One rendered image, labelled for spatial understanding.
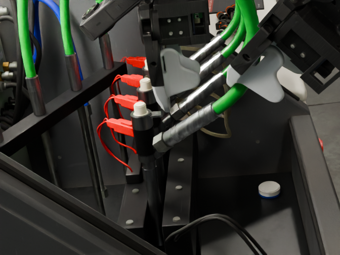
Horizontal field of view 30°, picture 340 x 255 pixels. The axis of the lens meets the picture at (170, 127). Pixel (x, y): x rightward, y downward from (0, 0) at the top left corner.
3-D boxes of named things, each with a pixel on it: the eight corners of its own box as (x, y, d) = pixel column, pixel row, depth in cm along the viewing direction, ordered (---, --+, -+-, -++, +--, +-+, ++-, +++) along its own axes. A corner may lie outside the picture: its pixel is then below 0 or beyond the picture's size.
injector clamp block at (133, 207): (200, 309, 91) (189, 222, 84) (131, 313, 92) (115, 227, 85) (202, 183, 121) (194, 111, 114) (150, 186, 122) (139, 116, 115)
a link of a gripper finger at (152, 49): (163, 90, 76) (154, 19, 72) (151, 91, 76) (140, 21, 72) (165, 75, 80) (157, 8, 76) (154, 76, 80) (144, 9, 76)
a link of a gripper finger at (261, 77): (249, 131, 64) (301, 83, 56) (206, 91, 64) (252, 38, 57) (264, 114, 66) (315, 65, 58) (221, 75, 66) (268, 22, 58)
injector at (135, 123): (184, 247, 90) (167, 115, 81) (150, 249, 91) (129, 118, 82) (185, 235, 93) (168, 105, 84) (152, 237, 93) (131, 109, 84)
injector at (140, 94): (186, 214, 98) (170, 89, 88) (154, 216, 98) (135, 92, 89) (186, 204, 100) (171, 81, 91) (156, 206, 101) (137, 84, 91)
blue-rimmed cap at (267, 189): (282, 198, 113) (281, 191, 113) (259, 200, 114) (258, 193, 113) (279, 186, 117) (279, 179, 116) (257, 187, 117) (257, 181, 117)
